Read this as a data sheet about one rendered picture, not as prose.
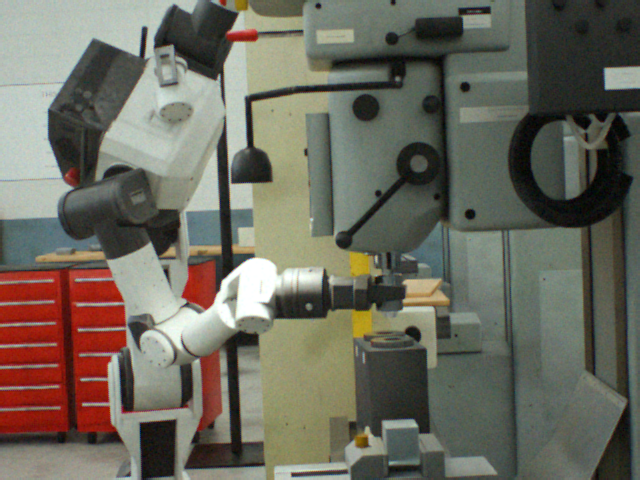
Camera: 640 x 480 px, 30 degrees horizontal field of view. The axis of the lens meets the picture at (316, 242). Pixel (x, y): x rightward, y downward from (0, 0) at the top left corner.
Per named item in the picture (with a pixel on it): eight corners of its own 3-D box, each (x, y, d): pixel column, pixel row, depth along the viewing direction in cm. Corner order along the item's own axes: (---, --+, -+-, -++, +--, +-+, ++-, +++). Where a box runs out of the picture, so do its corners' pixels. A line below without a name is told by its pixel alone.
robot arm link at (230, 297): (253, 252, 207) (214, 284, 217) (249, 296, 202) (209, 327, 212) (284, 265, 210) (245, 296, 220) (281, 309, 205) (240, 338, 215)
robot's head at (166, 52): (162, 110, 225) (151, 87, 218) (157, 73, 229) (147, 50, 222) (194, 102, 224) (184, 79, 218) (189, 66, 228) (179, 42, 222)
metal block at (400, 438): (386, 466, 186) (385, 428, 185) (383, 457, 191) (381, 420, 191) (420, 464, 186) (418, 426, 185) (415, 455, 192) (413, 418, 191)
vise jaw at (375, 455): (350, 480, 182) (349, 455, 182) (345, 461, 195) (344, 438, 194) (389, 478, 182) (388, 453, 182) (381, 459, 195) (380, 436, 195)
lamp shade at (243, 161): (223, 184, 204) (222, 148, 204) (261, 182, 208) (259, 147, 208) (242, 183, 198) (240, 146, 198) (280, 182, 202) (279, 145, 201)
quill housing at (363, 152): (334, 256, 194) (326, 60, 193) (333, 249, 215) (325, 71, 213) (451, 251, 194) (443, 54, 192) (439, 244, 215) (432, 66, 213)
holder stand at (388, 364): (371, 443, 239) (367, 344, 237) (356, 421, 260) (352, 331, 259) (430, 439, 240) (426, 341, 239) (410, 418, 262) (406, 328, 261)
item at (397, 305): (391, 308, 208) (390, 278, 208) (408, 309, 205) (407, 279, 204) (370, 310, 206) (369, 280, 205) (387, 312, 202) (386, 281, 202)
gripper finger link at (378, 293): (405, 302, 202) (369, 302, 203) (405, 283, 202) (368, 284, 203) (405, 303, 201) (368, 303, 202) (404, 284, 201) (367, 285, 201)
